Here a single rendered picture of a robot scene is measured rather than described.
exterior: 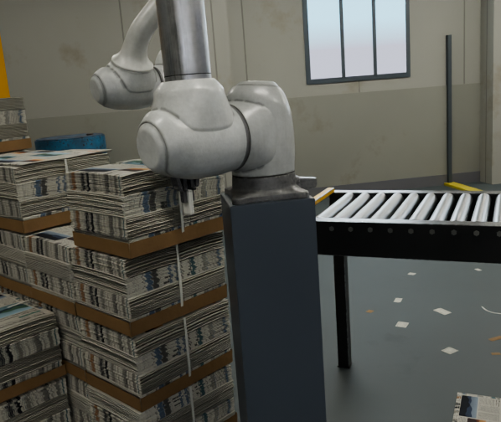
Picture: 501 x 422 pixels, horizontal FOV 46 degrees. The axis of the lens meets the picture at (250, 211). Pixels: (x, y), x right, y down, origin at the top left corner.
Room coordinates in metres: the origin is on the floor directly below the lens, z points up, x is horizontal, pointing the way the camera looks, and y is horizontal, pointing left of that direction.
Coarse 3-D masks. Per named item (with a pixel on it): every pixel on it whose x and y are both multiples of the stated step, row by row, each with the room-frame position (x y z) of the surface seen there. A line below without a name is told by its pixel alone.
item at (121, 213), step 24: (96, 168) 1.72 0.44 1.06; (120, 168) 1.67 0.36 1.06; (144, 168) 1.63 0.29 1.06; (72, 192) 1.69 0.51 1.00; (96, 192) 1.61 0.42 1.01; (120, 192) 1.53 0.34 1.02; (144, 192) 1.57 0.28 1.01; (168, 192) 1.63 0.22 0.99; (72, 216) 1.70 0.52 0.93; (96, 216) 1.61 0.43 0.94; (120, 216) 1.52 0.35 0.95; (144, 216) 1.55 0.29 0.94; (168, 216) 1.62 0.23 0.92; (120, 240) 1.55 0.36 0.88
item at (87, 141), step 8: (56, 136) 5.58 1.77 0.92; (64, 136) 5.50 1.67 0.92; (72, 136) 5.41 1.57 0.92; (80, 136) 5.32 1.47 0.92; (88, 136) 5.30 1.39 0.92; (96, 136) 5.36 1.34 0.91; (104, 136) 5.50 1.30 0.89; (40, 144) 5.26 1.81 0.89; (48, 144) 5.21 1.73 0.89; (56, 144) 5.19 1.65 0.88; (64, 144) 5.19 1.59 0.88; (72, 144) 5.21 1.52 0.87; (80, 144) 5.24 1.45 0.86; (88, 144) 5.28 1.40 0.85; (96, 144) 5.35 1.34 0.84; (104, 144) 5.47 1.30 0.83; (104, 152) 5.45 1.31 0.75
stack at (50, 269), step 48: (0, 240) 2.05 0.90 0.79; (48, 240) 1.83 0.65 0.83; (192, 240) 1.71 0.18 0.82; (0, 288) 2.12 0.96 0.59; (48, 288) 1.85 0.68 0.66; (96, 288) 1.64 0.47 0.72; (144, 288) 1.58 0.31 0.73; (192, 288) 1.70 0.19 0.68; (96, 336) 1.67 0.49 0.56; (144, 336) 1.56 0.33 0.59; (192, 336) 1.69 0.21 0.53; (144, 384) 1.54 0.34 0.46; (192, 384) 1.68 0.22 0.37
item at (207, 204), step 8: (216, 176) 1.76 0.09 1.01; (200, 184) 1.71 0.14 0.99; (208, 184) 1.73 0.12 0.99; (216, 184) 1.76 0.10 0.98; (224, 184) 1.78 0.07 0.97; (200, 192) 1.71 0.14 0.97; (208, 192) 1.73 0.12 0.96; (216, 192) 1.75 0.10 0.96; (200, 200) 1.70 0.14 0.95; (208, 200) 1.72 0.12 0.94; (216, 200) 1.75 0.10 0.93; (200, 208) 1.70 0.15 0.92; (208, 208) 1.72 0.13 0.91; (216, 208) 1.75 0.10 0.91; (192, 216) 1.68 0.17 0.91; (200, 216) 1.70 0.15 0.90; (208, 216) 1.72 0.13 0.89; (216, 216) 1.75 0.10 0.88
